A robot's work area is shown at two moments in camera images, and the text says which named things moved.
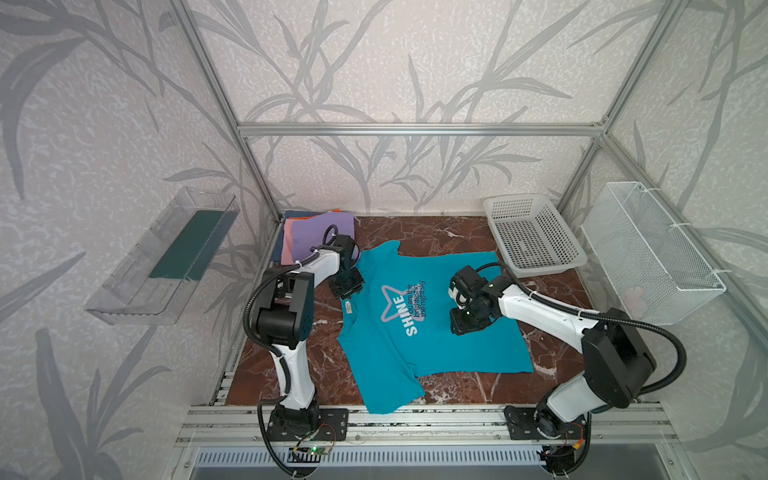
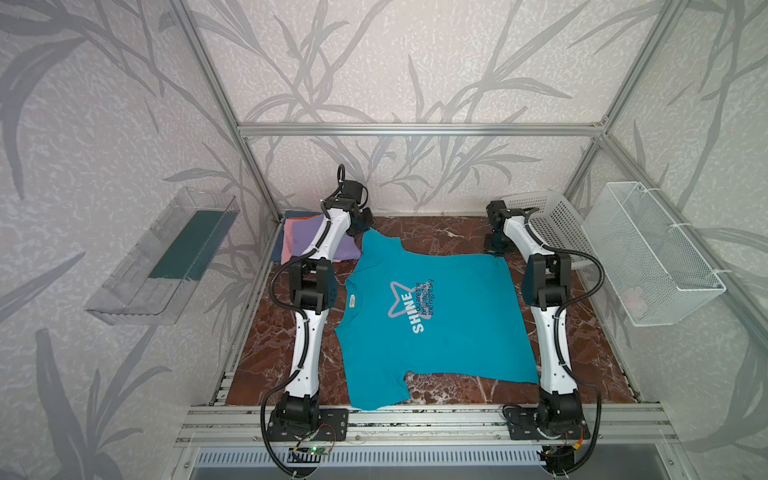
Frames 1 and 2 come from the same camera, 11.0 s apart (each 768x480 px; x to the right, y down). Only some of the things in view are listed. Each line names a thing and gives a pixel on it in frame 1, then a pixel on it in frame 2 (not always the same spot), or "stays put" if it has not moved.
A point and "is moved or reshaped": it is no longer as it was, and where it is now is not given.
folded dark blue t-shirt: [277, 250] stays put
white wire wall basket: [654, 272] stays put
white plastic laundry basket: [531, 236] is moved or reshaped
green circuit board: [319, 450] stays put
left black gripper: [348, 285] -> [364, 219]
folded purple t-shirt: [308, 232] stays put
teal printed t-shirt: [398, 327] stays put
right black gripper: [464, 319] -> [494, 241]
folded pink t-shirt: [288, 241] stays put
